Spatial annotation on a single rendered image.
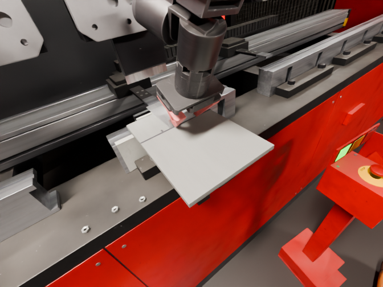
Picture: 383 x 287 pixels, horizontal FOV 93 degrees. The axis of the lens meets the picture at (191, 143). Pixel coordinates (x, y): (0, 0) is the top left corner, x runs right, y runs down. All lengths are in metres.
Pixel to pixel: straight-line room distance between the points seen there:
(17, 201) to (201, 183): 0.37
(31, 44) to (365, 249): 1.59
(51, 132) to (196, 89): 0.52
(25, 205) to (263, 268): 1.12
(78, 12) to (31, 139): 0.45
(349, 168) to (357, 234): 0.90
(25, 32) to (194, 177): 0.31
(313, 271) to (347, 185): 0.64
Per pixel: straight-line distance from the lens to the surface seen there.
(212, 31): 0.25
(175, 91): 0.31
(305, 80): 0.85
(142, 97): 0.55
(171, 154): 0.33
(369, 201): 0.68
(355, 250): 1.49
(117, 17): 0.38
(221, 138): 0.35
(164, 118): 0.43
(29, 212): 0.53
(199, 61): 0.25
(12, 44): 0.37
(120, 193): 0.48
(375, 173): 0.67
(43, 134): 0.71
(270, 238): 1.35
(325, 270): 1.24
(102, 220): 0.46
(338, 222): 0.91
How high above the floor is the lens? 1.22
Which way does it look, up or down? 40 degrees down
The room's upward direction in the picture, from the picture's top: 10 degrees counter-clockwise
